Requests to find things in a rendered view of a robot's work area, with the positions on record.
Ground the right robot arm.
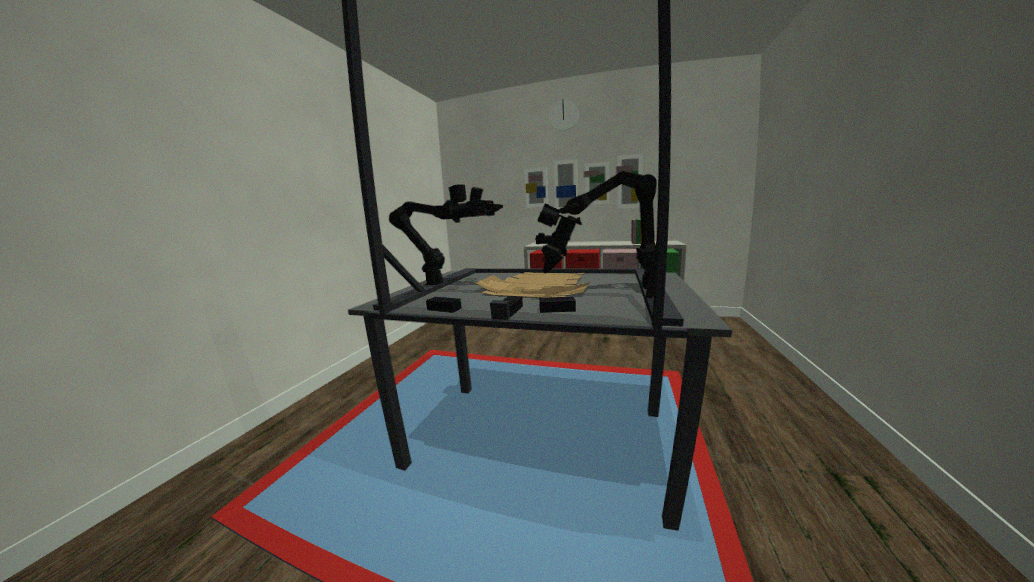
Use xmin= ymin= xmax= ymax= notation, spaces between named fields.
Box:
xmin=535 ymin=171 xmax=657 ymax=289

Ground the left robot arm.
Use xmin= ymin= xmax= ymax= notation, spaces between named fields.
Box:
xmin=389 ymin=185 xmax=483 ymax=285

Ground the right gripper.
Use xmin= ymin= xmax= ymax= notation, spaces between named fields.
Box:
xmin=541 ymin=229 xmax=571 ymax=274

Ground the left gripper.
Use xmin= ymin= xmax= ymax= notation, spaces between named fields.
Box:
xmin=464 ymin=200 xmax=503 ymax=217

